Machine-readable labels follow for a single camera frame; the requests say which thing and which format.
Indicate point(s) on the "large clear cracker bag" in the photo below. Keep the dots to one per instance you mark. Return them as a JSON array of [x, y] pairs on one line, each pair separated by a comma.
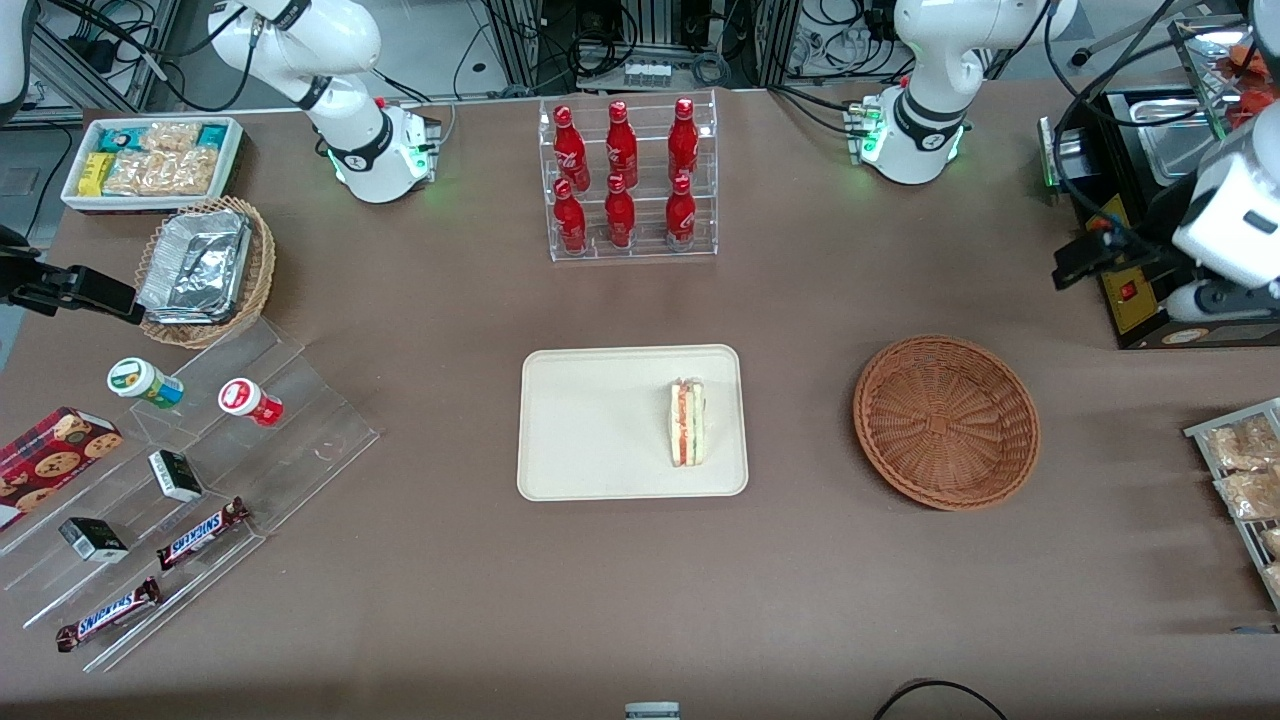
[[165, 173]]

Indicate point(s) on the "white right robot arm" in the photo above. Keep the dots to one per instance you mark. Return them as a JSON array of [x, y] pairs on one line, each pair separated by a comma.
[[360, 150]]

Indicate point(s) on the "clear acrylic stepped display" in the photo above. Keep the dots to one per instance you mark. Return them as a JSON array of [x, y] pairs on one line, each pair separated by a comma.
[[300, 440]]

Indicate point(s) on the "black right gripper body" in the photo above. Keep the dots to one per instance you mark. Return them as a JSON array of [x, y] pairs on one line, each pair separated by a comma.
[[22, 282]]

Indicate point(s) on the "red lid cup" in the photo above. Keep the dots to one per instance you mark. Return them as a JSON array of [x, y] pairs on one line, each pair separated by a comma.
[[245, 399]]

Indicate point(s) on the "red cookie box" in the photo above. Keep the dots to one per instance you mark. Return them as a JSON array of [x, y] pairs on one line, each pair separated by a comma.
[[55, 460]]

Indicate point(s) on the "white snack bin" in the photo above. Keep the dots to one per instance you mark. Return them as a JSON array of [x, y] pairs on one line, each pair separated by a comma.
[[70, 195]]

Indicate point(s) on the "small black box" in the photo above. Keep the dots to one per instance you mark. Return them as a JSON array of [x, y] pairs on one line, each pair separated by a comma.
[[176, 476], [93, 540]]

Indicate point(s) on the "cream plastic tray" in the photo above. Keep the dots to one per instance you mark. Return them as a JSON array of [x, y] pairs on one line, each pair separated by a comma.
[[590, 425]]

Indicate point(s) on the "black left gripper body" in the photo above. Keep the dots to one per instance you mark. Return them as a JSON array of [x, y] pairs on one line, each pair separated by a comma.
[[1150, 243]]

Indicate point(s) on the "red soda bottle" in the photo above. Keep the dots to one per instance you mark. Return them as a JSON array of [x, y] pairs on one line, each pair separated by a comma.
[[620, 218], [570, 150], [684, 142], [681, 216], [570, 222], [621, 148]]

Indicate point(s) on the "teal snack packet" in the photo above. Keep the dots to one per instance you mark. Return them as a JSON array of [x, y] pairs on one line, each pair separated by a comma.
[[116, 139], [212, 135]]

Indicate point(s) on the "light wicker basket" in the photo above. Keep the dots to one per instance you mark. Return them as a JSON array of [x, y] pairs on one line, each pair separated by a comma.
[[258, 270]]

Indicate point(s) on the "clear acrylic bottle rack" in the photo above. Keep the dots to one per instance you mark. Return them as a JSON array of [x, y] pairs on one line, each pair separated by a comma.
[[645, 250]]

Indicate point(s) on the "green lid cup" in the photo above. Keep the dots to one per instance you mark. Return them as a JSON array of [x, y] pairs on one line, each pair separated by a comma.
[[135, 378]]

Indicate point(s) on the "yellow snack packet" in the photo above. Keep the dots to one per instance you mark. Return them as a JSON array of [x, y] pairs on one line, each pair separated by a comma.
[[95, 174]]

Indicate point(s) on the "aluminium foil tray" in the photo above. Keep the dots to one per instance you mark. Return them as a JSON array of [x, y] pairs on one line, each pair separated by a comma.
[[195, 265]]

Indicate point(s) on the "white power strip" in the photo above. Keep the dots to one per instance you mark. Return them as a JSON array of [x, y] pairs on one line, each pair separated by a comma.
[[648, 73]]

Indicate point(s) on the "small clear cracker bag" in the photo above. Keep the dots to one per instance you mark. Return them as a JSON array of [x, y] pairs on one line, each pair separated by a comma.
[[170, 136]]

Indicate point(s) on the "triangle sandwich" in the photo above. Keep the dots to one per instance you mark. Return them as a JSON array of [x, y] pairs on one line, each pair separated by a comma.
[[688, 425]]

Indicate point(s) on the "round brown wicker basket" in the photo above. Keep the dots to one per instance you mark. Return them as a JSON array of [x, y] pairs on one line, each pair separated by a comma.
[[945, 420]]

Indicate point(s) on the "grey device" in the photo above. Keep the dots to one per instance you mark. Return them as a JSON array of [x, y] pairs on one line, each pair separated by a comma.
[[652, 711]]

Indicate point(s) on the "snickers bar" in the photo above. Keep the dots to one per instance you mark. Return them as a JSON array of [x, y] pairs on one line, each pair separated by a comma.
[[105, 615], [200, 535]]

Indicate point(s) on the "black countertop appliance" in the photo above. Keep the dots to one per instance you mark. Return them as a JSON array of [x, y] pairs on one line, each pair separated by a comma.
[[1135, 315]]

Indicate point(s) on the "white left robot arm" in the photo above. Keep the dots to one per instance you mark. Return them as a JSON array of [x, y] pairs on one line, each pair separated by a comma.
[[930, 80]]

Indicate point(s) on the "bagged pastry snack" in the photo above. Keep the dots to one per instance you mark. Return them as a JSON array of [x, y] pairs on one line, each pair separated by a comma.
[[1250, 495], [1240, 445]]

